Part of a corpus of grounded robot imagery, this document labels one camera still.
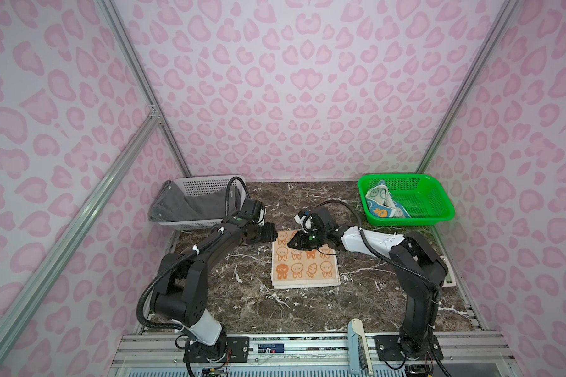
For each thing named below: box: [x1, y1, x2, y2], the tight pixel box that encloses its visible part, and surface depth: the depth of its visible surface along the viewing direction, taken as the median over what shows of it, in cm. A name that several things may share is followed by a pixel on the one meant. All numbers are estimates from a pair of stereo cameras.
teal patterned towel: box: [364, 179, 412, 219], surface depth 106 cm
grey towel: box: [147, 179, 242, 223], surface depth 100 cm
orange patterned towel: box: [271, 230, 342, 290], surface depth 92 cm
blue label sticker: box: [257, 343, 285, 354], surface depth 74 cm
